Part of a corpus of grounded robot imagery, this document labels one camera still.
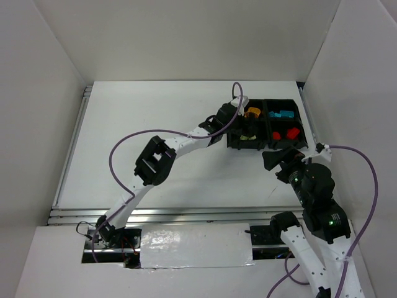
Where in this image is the white foil tape panel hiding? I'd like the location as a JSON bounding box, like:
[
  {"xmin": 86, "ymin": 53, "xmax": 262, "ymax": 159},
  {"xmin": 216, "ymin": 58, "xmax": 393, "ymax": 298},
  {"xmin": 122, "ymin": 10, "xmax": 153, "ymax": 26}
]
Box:
[{"xmin": 140, "ymin": 223, "xmax": 254, "ymax": 269}]

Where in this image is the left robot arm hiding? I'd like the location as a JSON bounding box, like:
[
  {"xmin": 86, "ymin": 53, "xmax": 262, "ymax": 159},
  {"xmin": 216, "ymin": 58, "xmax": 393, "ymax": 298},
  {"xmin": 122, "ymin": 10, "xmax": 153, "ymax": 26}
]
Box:
[{"xmin": 96, "ymin": 101, "xmax": 263, "ymax": 247}]

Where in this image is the purple cable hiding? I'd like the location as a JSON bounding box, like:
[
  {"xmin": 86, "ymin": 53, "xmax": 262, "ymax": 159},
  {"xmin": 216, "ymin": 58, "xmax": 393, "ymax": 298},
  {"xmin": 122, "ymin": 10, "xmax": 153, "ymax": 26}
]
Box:
[
  {"xmin": 91, "ymin": 81, "xmax": 244, "ymax": 264},
  {"xmin": 266, "ymin": 145, "xmax": 379, "ymax": 298}
]

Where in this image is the teal and green lego brick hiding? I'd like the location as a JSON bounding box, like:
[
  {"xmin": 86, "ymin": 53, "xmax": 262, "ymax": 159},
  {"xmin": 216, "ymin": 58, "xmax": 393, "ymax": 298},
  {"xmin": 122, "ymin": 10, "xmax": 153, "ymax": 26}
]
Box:
[{"xmin": 277, "ymin": 110, "xmax": 295, "ymax": 118}]

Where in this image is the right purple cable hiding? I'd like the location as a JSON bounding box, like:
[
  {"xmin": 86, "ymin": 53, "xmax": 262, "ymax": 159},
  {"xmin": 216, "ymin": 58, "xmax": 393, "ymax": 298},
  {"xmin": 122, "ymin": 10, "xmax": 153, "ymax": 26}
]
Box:
[{"xmin": 266, "ymin": 145, "xmax": 379, "ymax": 298}]

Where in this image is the red rounded lego brick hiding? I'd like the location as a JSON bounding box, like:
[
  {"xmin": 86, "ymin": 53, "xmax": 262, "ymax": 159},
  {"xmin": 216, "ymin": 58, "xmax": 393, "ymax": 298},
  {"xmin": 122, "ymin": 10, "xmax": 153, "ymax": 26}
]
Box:
[{"xmin": 272, "ymin": 132, "xmax": 282, "ymax": 140}]

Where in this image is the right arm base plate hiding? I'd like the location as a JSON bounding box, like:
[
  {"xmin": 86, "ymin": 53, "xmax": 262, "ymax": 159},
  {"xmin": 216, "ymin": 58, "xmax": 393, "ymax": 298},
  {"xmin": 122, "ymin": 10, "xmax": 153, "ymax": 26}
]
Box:
[{"xmin": 249, "ymin": 225, "xmax": 290, "ymax": 260}]

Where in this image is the aluminium rail frame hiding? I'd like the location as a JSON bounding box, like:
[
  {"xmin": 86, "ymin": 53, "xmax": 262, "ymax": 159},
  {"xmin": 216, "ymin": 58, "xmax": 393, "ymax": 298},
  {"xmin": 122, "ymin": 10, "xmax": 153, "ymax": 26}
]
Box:
[{"xmin": 47, "ymin": 206, "xmax": 303, "ymax": 227}]

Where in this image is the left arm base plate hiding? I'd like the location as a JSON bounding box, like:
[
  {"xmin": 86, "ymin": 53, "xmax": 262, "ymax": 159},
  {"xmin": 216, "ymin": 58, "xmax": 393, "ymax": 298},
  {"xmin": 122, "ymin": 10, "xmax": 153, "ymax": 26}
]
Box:
[{"xmin": 77, "ymin": 228, "xmax": 142, "ymax": 269}]

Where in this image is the blue monster face lego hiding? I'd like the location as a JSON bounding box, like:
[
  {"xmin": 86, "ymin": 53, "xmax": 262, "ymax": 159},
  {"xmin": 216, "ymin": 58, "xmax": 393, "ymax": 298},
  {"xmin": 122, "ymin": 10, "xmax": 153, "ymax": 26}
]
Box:
[{"xmin": 269, "ymin": 111, "xmax": 280, "ymax": 118}]

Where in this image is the black four-compartment bin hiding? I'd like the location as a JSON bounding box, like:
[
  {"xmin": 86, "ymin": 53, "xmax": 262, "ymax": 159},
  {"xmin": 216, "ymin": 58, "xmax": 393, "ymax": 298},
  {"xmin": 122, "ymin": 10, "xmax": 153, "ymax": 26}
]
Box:
[{"xmin": 226, "ymin": 99, "xmax": 309, "ymax": 150}]

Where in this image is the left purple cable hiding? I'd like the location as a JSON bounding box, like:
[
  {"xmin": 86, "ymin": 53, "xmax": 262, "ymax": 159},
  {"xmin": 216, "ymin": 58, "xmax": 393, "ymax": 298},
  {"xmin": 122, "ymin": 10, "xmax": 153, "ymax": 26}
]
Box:
[{"xmin": 91, "ymin": 81, "xmax": 244, "ymax": 264}]

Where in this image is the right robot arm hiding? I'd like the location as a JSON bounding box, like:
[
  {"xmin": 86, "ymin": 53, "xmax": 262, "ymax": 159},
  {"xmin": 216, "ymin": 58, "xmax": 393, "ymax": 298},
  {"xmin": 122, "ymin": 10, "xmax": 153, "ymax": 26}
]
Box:
[{"xmin": 262, "ymin": 143, "xmax": 365, "ymax": 297}]

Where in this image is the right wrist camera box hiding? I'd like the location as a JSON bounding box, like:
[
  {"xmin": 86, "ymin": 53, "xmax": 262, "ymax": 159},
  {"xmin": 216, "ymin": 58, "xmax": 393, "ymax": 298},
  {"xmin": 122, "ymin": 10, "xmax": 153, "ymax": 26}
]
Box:
[{"xmin": 302, "ymin": 143, "xmax": 332, "ymax": 165}]

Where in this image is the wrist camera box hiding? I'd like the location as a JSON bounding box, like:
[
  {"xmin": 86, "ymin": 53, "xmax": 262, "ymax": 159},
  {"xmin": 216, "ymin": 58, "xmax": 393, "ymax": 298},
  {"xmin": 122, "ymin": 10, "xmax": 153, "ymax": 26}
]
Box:
[
  {"xmin": 302, "ymin": 143, "xmax": 332, "ymax": 165},
  {"xmin": 230, "ymin": 96, "xmax": 249, "ymax": 115}
]

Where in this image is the red half-round lego brick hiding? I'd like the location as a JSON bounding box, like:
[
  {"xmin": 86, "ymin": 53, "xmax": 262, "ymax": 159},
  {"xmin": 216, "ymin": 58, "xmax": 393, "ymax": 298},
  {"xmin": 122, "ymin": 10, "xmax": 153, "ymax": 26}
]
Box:
[{"xmin": 285, "ymin": 127, "xmax": 301, "ymax": 140}]

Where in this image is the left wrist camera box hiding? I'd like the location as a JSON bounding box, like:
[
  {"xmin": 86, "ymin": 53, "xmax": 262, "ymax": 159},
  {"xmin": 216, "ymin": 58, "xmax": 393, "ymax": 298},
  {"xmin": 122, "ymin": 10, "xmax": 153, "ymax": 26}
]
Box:
[{"xmin": 230, "ymin": 96, "xmax": 249, "ymax": 115}]

